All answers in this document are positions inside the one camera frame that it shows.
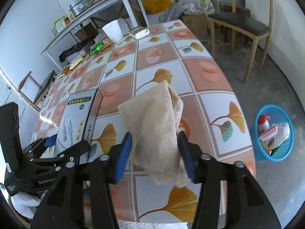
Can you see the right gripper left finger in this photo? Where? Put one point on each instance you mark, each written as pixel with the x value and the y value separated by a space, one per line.
pixel 105 170

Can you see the black bag under table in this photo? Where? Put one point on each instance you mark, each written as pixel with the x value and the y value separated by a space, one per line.
pixel 83 45

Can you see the left white gloved hand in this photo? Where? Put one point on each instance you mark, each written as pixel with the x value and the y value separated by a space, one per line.
pixel 26 204

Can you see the green snack packet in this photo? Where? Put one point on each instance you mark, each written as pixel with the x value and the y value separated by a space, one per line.
pixel 96 47

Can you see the wooden chair black seat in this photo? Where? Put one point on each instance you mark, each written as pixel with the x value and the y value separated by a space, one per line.
pixel 248 26

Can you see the patterned tablecloth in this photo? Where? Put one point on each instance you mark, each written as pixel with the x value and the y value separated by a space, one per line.
pixel 145 74

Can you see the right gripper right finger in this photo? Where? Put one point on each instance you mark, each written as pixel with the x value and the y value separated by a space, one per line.
pixel 202 169

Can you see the white paper cup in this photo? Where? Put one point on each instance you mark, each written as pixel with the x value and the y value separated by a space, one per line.
pixel 113 31

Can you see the beige paper napkin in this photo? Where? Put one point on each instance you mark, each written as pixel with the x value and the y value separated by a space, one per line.
pixel 157 133

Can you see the yellow plastic bag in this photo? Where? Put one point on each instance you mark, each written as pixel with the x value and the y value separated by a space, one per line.
pixel 156 6

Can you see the cardboard box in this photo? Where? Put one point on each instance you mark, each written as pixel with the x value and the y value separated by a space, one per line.
pixel 196 23

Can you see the left wooden chair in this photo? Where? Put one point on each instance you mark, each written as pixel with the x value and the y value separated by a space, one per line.
pixel 43 89

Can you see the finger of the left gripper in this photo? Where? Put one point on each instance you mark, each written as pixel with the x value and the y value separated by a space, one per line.
pixel 39 146
pixel 71 154

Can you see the gold tea packet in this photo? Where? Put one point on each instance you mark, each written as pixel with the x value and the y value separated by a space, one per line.
pixel 139 32

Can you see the white AD milk bottle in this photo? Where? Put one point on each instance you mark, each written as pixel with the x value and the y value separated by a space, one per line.
pixel 263 123

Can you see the pink sheet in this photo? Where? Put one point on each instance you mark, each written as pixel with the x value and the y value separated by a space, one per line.
pixel 268 134

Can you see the white cloth glove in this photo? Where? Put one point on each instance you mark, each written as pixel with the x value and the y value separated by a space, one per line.
pixel 282 134

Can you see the grey cable product box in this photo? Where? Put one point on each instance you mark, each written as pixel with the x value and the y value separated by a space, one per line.
pixel 78 119

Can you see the metal rice cooker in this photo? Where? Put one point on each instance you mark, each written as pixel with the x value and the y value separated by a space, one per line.
pixel 79 6

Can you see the green packet on shelf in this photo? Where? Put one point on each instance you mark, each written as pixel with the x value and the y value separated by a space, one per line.
pixel 60 24

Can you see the blue plastic trash basket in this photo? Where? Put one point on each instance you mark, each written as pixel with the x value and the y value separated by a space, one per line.
pixel 262 150

